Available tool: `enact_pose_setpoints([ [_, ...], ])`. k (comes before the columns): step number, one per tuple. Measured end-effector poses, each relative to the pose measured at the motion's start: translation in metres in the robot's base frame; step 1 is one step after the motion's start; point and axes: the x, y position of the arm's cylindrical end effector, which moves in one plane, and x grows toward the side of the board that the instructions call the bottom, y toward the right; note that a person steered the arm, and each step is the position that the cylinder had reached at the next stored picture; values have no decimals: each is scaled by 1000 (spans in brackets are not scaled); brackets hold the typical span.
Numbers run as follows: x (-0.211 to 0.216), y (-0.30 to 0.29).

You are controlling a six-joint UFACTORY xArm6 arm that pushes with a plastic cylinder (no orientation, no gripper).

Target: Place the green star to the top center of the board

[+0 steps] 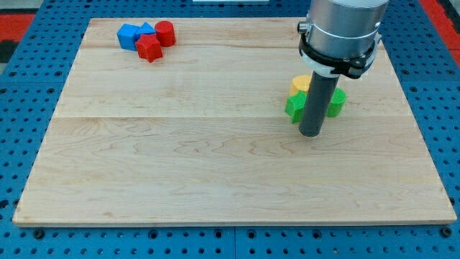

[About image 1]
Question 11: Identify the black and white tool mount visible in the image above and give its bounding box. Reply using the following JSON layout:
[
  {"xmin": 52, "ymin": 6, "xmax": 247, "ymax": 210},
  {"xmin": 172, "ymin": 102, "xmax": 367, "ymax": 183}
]
[{"xmin": 298, "ymin": 33, "xmax": 382, "ymax": 79}]

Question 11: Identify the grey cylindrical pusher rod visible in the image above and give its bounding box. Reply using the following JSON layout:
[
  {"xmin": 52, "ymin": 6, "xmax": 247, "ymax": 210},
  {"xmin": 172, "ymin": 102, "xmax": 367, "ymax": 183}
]
[{"xmin": 299, "ymin": 72, "xmax": 339, "ymax": 137}]

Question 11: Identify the green star block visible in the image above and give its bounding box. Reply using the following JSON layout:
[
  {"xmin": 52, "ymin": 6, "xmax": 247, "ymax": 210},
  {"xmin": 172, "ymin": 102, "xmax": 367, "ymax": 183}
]
[{"xmin": 285, "ymin": 91, "xmax": 307, "ymax": 123}]

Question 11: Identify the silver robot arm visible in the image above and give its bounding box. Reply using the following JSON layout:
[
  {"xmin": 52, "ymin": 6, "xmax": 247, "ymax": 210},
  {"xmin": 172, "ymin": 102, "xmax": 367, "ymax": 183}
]
[{"xmin": 297, "ymin": 0, "xmax": 389, "ymax": 137}]

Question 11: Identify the light wooden board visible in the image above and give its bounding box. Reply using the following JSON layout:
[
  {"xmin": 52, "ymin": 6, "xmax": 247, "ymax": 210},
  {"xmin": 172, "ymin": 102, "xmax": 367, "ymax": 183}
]
[{"xmin": 13, "ymin": 18, "xmax": 456, "ymax": 227}]

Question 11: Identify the red star block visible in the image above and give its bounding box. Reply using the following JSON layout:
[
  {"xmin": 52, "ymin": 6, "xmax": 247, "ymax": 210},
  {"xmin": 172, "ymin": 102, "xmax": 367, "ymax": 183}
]
[{"xmin": 135, "ymin": 34, "xmax": 163, "ymax": 63}]

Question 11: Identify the green cylinder block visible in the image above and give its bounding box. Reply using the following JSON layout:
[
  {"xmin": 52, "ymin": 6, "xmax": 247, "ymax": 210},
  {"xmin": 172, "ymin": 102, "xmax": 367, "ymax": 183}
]
[{"xmin": 326, "ymin": 88, "xmax": 347, "ymax": 117}]

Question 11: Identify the yellow block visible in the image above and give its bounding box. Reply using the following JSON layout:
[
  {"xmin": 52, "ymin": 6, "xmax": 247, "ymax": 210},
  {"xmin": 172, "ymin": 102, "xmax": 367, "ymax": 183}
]
[{"xmin": 289, "ymin": 75, "xmax": 311, "ymax": 96}]

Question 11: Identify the red cylinder block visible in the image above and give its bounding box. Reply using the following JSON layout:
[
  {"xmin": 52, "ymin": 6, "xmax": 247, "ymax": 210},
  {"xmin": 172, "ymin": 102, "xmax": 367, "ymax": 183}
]
[{"xmin": 155, "ymin": 20, "xmax": 176, "ymax": 47}]

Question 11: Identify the blue triangle block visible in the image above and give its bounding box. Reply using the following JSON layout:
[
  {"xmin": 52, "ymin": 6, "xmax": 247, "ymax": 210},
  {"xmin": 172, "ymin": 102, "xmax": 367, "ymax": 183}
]
[{"xmin": 134, "ymin": 22, "xmax": 156, "ymax": 40}]

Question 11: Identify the blue cube block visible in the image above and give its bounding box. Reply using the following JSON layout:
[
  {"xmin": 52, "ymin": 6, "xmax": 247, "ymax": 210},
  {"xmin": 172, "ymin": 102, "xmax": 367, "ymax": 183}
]
[{"xmin": 116, "ymin": 24, "xmax": 139, "ymax": 51}]

